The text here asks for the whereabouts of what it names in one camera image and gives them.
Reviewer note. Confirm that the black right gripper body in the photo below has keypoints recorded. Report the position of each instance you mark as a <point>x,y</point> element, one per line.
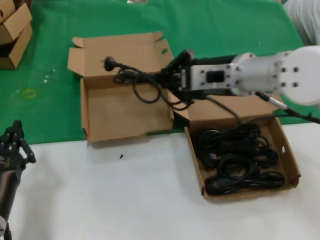
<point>212,61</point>

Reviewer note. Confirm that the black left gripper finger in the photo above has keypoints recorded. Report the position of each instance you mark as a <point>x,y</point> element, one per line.
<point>26,152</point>
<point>8,138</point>

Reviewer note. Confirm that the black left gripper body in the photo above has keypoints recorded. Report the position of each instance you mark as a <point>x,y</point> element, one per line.
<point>10,162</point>

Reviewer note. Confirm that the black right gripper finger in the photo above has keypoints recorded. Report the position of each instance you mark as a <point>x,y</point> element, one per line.
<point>181,61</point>
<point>175,83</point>

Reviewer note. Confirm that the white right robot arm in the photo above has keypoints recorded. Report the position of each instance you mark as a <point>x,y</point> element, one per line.
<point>270,72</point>

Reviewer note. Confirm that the open flat cardboard box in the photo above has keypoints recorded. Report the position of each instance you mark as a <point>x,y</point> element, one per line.
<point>120,117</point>
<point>212,112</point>

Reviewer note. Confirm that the small brown cardboard box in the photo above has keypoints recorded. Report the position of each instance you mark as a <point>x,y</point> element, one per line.
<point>21,47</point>
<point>18,21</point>

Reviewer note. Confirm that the green table cloth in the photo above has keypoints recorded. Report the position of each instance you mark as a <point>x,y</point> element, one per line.
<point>200,25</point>

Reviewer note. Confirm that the small black screw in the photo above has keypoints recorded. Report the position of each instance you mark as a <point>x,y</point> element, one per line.
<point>121,156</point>

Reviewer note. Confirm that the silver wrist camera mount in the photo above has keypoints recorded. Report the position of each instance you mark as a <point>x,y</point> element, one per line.
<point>200,77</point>

